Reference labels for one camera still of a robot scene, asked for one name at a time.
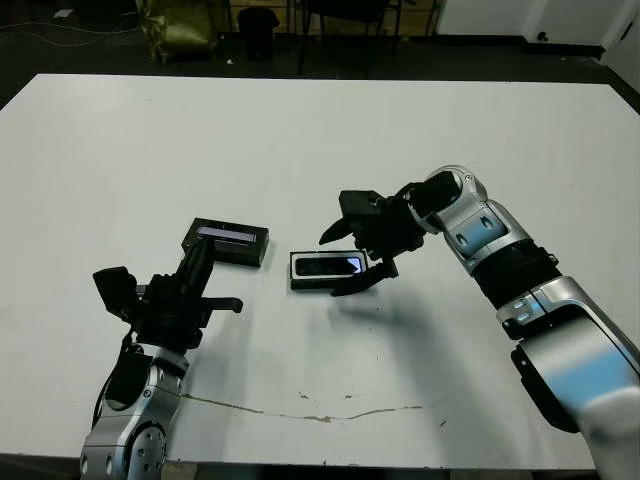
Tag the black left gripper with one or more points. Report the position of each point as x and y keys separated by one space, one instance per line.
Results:
x=172 y=315

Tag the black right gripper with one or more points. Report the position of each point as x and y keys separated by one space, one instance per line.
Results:
x=385 y=230

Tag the black bar-shaped camera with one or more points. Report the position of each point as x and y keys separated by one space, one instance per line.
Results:
x=325 y=266

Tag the black box lid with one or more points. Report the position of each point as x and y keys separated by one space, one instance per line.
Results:
x=240 y=252

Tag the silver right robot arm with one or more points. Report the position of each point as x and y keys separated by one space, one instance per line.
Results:
x=480 y=225

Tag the black box base white tray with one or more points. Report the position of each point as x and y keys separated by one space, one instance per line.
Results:
x=310 y=285

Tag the yellow-green plastic bag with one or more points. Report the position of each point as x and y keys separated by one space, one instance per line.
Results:
x=180 y=30

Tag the black trash bin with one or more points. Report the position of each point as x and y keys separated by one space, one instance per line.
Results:
x=257 y=35

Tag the white paper sheet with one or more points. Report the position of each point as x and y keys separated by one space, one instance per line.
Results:
x=62 y=14

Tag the white door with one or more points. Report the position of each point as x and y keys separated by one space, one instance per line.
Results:
x=625 y=25

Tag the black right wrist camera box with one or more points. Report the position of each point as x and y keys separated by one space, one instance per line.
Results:
x=360 y=202

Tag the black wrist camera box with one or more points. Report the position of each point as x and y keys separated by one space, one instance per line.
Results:
x=360 y=202
x=115 y=292

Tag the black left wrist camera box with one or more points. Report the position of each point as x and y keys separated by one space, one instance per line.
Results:
x=115 y=292

